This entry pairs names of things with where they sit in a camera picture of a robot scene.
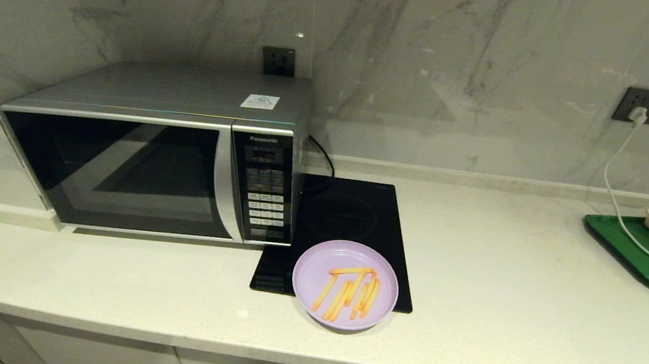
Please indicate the purple round plate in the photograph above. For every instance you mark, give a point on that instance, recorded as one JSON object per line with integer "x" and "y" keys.
{"x": 315, "y": 265}

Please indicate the black wall socket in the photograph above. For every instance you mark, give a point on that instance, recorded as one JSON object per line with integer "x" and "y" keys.
{"x": 625, "y": 99}
{"x": 278, "y": 61}

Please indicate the yellow french fry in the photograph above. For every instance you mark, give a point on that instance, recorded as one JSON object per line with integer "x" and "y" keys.
{"x": 351, "y": 271}
{"x": 373, "y": 296}
{"x": 366, "y": 298}
{"x": 336, "y": 301}
{"x": 345, "y": 296}
{"x": 358, "y": 297}
{"x": 324, "y": 293}

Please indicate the black induction cooktop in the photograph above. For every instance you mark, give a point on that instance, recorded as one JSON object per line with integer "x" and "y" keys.
{"x": 351, "y": 215}

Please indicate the white power plug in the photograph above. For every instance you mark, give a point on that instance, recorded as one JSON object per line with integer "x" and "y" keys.
{"x": 638, "y": 115}

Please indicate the silver Panasonic microwave oven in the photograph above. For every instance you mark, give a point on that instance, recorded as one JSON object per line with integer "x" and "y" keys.
{"x": 177, "y": 91}

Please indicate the white triangle warning sticker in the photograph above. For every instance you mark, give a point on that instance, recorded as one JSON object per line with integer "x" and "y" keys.
{"x": 260, "y": 101}

